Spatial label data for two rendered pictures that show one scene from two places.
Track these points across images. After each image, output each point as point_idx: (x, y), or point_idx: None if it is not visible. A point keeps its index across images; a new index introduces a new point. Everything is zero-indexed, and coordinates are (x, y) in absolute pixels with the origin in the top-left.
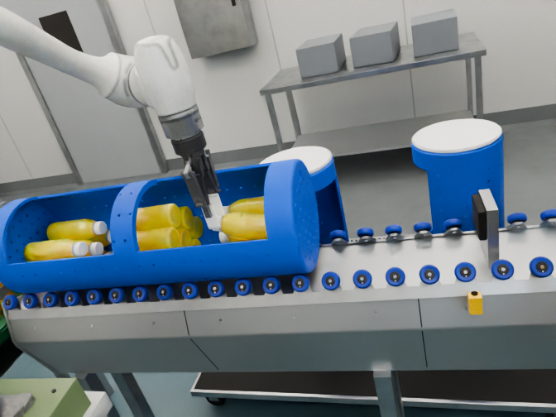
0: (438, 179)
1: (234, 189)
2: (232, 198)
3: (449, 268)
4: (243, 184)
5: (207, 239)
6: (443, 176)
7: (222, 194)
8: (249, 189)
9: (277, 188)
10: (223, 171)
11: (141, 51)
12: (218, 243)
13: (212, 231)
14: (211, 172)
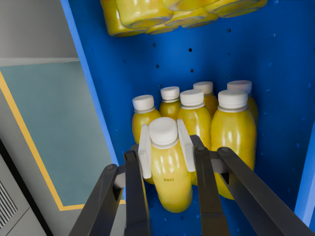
0: (313, 221)
1: (303, 101)
2: (291, 84)
3: None
4: (305, 129)
5: (229, 24)
6: (313, 228)
7: (303, 68)
8: (296, 129)
9: None
10: (306, 164)
11: None
12: (113, 151)
13: (243, 32)
14: (242, 206)
